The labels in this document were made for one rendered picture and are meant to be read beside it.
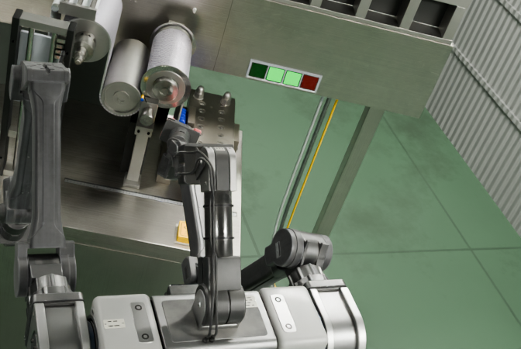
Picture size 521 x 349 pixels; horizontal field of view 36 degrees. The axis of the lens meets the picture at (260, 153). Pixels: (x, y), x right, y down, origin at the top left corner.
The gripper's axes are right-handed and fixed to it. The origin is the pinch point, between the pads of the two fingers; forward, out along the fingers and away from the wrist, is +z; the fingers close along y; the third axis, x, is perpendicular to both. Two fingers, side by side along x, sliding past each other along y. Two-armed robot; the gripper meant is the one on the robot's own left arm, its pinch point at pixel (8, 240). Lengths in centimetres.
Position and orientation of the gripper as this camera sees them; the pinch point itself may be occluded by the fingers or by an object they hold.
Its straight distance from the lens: 213.2
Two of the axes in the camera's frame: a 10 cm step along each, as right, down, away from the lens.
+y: -9.2, -0.2, -4.0
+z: -3.8, 3.5, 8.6
